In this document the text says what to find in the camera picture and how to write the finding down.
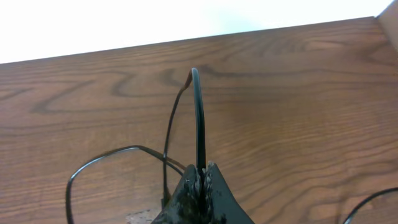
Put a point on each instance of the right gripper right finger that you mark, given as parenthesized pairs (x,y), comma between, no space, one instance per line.
(220,203)

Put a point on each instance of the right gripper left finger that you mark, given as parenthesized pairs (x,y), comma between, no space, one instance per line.
(183,207)

